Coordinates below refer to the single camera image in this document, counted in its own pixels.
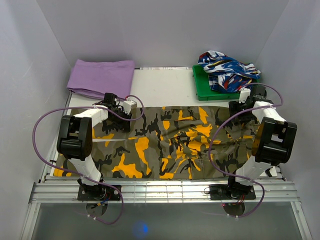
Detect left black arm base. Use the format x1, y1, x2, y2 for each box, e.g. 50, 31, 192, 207
77, 184, 122, 202

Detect folded purple trousers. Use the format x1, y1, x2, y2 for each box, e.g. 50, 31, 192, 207
67, 59, 135, 99

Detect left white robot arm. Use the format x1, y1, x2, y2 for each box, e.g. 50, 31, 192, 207
57, 93, 137, 200

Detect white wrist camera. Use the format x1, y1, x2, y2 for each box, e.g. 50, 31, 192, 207
122, 100, 137, 115
238, 88, 251, 104

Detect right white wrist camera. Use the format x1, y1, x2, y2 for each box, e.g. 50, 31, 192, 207
238, 88, 251, 104

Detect aluminium front rail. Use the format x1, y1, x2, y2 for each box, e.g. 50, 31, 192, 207
29, 177, 301, 204

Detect camouflage cargo trousers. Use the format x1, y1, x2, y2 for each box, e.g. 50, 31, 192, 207
53, 105, 276, 180

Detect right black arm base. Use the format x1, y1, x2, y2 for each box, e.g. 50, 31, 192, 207
209, 184, 256, 200

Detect blue white patterned garment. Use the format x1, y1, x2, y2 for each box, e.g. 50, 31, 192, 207
197, 50, 261, 94

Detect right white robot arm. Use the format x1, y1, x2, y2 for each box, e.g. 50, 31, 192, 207
225, 84, 297, 199

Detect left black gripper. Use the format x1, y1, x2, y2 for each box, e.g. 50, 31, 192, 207
108, 108, 133, 133

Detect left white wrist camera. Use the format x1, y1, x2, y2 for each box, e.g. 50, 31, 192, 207
122, 100, 137, 115

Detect green plastic bin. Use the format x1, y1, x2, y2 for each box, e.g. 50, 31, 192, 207
192, 65, 261, 101

